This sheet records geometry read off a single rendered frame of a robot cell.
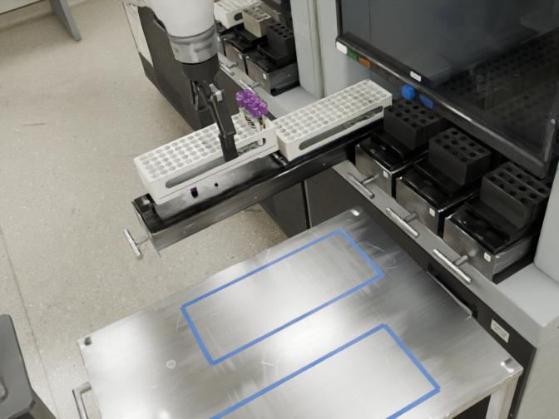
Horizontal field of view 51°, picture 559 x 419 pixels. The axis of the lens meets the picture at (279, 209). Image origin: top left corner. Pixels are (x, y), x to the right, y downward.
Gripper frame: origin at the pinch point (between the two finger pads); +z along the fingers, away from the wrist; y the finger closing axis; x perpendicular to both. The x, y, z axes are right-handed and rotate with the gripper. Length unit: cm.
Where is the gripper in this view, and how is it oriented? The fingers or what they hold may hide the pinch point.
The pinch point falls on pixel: (218, 139)
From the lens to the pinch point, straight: 127.9
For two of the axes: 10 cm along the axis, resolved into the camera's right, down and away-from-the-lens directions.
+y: 5.0, 5.4, -6.7
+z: 1.3, 7.2, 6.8
